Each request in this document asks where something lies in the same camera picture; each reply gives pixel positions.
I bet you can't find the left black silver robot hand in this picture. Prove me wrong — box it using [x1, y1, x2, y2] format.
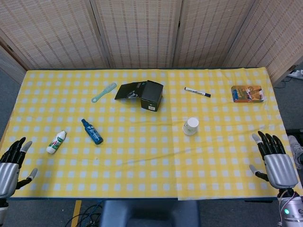
[0, 137, 38, 199]

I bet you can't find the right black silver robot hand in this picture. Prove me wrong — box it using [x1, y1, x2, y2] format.
[249, 131, 299, 189]

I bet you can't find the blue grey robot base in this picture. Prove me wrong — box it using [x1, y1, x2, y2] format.
[99, 200, 201, 227]

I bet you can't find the grey white shoe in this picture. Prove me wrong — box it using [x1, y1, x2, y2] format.
[287, 134, 303, 170]

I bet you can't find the yellow white checked tablecloth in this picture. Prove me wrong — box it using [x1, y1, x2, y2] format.
[4, 69, 181, 199]
[167, 68, 289, 201]

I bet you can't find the white bottle green label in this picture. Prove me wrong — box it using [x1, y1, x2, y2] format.
[45, 131, 67, 154]

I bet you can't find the yellow floor tape strip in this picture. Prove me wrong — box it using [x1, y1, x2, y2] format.
[71, 200, 82, 227]

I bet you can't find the orange printed tin box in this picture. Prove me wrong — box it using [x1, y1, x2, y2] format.
[231, 85, 265, 103]

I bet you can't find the blue spray bottle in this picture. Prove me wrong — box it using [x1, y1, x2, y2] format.
[81, 118, 104, 145]

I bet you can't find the woven folding screen panel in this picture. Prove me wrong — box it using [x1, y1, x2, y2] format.
[0, 0, 111, 70]
[89, 0, 184, 69]
[172, 0, 258, 69]
[0, 44, 27, 85]
[223, 0, 303, 87]

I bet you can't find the black white marker pen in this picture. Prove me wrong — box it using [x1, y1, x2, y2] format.
[184, 87, 212, 98]

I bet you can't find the teal plastic comb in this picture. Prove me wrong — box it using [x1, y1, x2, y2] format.
[91, 82, 118, 104]

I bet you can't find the open black cardboard box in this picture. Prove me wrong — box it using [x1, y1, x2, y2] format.
[115, 80, 164, 112]

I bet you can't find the black floor cable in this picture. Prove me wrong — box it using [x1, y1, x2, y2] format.
[65, 201, 105, 227]

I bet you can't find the blue floor cable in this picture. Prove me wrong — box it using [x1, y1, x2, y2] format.
[84, 201, 103, 227]

